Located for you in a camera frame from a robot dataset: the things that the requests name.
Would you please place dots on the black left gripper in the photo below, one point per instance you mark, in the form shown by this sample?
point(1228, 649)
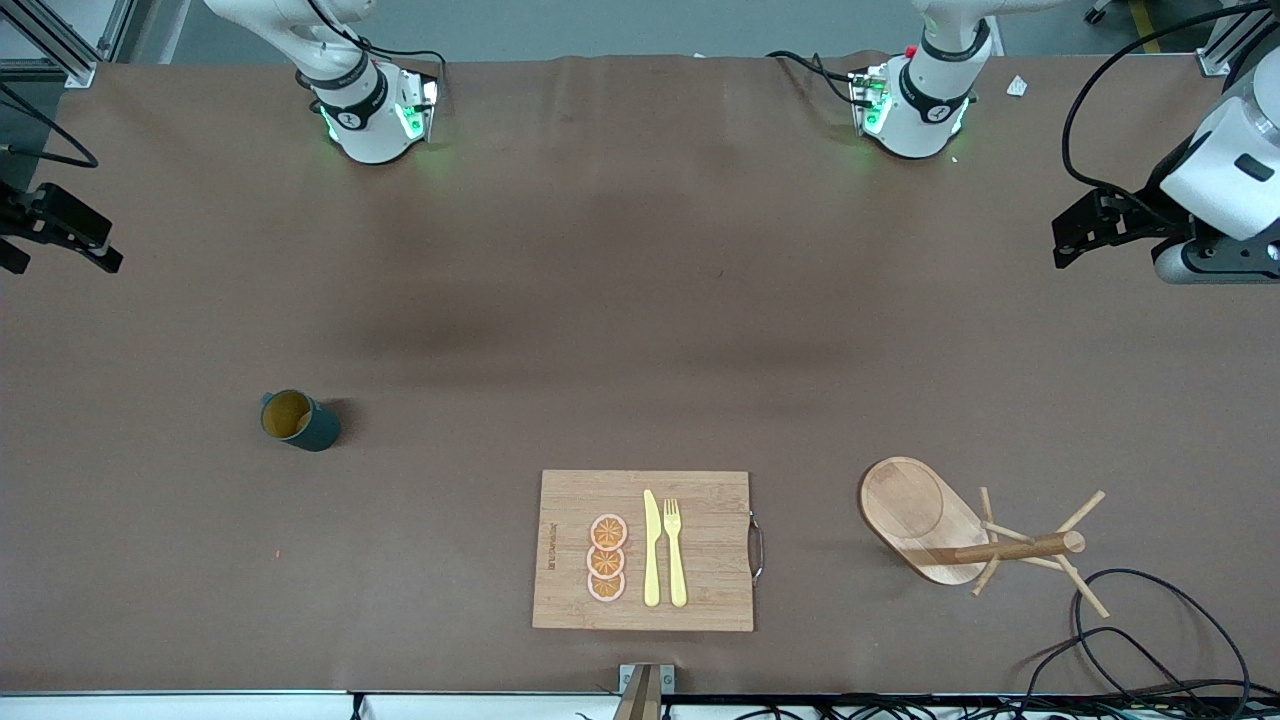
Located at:
point(1139, 212)

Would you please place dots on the teal mug yellow inside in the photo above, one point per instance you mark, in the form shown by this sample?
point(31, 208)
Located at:
point(315, 430)

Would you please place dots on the aluminium frame profile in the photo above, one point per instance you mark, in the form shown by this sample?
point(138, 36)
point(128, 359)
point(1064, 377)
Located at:
point(1212, 62)
point(80, 72)

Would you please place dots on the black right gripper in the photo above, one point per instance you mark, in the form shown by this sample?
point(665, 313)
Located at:
point(12, 213)

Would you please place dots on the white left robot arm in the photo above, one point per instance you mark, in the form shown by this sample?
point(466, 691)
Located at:
point(920, 110)

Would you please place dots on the yellow plastic fork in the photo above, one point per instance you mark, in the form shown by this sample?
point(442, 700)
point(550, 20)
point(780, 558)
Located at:
point(677, 570)

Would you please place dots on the metal mounting bracket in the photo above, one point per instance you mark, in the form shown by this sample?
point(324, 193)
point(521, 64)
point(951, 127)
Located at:
point(647, 690)

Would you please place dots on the wooden mug rack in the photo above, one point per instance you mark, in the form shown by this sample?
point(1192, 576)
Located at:
point(915, 510)

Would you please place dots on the toy orange slice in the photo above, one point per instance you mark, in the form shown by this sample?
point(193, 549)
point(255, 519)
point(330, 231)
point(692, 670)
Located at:
point(608, 532)

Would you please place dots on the black caster wheel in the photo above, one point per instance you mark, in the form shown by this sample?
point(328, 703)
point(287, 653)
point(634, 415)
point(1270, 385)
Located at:
point(1100, 12)

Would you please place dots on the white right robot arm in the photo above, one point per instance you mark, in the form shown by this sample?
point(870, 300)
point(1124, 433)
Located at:
point(365, 110)

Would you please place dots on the white paper scrap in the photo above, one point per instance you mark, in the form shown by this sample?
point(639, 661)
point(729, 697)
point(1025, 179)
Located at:
point(1017, 86)

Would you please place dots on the yellow plastic knife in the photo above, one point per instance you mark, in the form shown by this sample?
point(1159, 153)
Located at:
point(652, 560)

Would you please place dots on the brown table cover sheet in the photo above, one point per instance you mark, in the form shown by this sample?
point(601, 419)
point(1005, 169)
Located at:
point(400, 300)

